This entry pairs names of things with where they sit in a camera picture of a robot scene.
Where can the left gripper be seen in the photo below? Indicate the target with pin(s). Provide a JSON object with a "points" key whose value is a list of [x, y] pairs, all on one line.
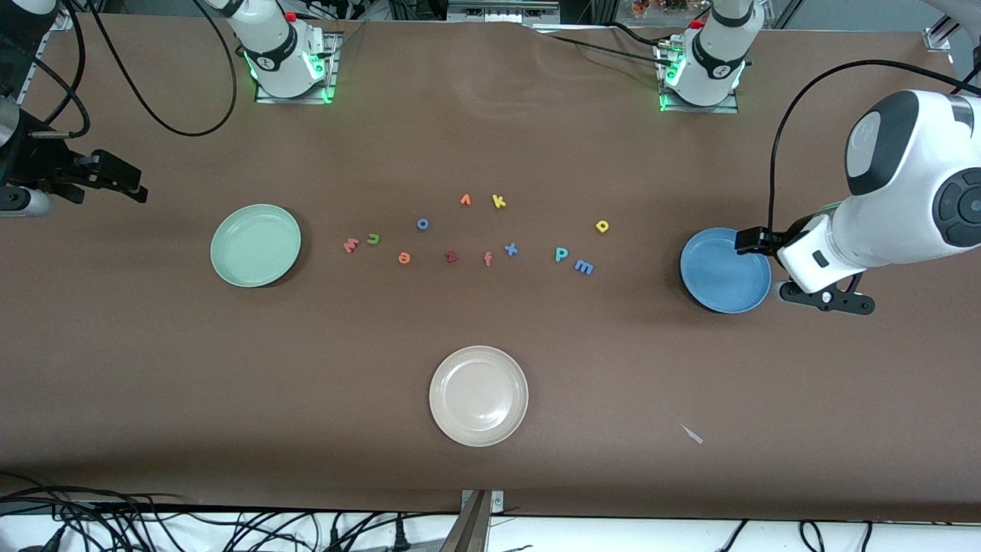
{"points": [[760, 240]]}

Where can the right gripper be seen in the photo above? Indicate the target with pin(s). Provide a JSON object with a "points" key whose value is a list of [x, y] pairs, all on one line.
{"points": [[40, 164]]}

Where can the blue foam letter m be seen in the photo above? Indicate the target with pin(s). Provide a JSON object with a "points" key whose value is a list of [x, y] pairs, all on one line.
{"points": [[584, 264]]}

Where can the red foam letter w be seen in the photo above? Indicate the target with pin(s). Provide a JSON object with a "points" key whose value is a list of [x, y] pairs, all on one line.
{"points": [[350, 244]]}

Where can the blue plate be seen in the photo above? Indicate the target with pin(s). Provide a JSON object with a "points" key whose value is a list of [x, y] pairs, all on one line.
{"points": [[724, 272]]}

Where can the brown table cover sheet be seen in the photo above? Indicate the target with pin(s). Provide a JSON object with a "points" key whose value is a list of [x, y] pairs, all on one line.
{"points": [[153, 345]]}

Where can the light green plate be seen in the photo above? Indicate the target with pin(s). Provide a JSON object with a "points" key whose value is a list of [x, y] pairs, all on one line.
{"points": [[255, 245]]}

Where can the small white paper scrap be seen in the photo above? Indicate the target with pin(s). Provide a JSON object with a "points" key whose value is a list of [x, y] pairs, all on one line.
{"points": [[692, 435]]}

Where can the orange colourful object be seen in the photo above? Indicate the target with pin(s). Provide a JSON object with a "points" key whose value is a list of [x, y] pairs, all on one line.
{"points": [[651, 8]]}

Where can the beige plate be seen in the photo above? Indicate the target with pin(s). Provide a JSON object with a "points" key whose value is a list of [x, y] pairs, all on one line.
{"points": [[479, 395]]}

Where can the grey metal box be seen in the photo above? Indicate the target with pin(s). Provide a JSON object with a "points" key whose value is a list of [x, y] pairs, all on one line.
{"points": [[498, 11]]}

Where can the black power plug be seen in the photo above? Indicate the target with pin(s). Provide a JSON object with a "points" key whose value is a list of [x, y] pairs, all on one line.
{"points": [[399, 533]]}

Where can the aluminium frame rail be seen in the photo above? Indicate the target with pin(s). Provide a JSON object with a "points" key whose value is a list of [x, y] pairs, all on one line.
{"points": [[29, 80]]}

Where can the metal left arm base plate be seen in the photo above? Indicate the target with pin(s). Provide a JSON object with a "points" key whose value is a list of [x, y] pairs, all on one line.
{"points": [[690, 110]]}

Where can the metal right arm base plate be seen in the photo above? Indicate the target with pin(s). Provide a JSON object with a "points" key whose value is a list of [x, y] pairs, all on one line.
{"points": [[263, 97]]}

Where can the aluminium corner bracket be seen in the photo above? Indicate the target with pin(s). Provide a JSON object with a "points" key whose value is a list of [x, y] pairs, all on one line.
{"points": [[936, 38]]}

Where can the metal clamp bracket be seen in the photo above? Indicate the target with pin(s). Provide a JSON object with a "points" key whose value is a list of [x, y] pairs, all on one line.
{"points": [[497, 500]]}

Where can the grey camera pole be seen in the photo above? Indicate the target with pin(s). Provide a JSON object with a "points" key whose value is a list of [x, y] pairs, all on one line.
{"points": [[467, 529]]}

